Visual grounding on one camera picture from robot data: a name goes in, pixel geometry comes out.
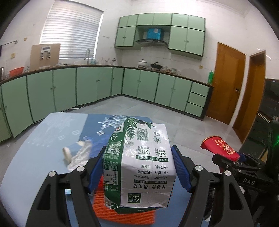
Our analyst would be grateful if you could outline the green base cabinets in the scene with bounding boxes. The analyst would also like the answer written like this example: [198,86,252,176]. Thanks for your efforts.
[0,65,214,143]

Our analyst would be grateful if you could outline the green wall cabinets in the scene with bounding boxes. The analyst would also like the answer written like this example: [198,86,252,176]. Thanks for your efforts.
[114,13,206,61]

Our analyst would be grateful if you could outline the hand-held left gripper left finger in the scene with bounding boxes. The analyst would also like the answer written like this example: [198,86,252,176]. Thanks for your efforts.
[25,146,107,227]

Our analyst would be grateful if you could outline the dark glass cabinet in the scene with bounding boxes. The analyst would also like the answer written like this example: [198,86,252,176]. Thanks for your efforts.
[239,78,279,158]

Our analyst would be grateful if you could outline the row of glass jars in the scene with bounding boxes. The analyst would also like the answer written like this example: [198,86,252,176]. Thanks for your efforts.
[162,65,182,75]

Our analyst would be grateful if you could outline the black range hood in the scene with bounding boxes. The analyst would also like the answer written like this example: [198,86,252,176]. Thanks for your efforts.
[135,39,169,47]

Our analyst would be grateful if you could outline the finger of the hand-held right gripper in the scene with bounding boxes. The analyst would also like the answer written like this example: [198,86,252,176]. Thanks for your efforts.
[212,153,247,175]
[239,153,261,168]

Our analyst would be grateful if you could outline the orange foam net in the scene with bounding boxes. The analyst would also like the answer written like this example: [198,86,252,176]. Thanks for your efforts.
[93,176,158,225]

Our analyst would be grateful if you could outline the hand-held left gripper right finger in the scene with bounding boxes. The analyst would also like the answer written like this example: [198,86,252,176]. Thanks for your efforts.
[171,145,255,227]

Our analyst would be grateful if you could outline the wooden door with handle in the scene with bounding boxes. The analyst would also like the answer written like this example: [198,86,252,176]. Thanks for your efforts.
[206,42,246,125]

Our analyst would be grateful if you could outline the white green milk carton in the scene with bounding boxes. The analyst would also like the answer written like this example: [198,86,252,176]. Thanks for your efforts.
[102,118,176,215]

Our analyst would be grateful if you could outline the plain wooden door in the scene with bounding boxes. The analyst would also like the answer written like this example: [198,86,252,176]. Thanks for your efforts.
[232,50,267,144]

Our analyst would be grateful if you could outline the brown cardboard board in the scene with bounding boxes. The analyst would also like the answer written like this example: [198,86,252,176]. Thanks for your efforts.
[29,44,61,70]

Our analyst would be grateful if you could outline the red plastic basin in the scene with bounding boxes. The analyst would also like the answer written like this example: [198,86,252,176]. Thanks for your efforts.
[9,67,25,77]

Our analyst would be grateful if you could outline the white window blind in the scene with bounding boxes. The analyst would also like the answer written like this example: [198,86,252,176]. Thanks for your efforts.
[40,0,104,60]

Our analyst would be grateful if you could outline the blue box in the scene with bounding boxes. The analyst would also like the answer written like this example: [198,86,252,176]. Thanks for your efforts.
[146,27,164,41]

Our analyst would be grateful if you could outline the red paper cup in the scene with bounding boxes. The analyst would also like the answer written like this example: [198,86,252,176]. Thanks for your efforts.
[201,136,240,162]

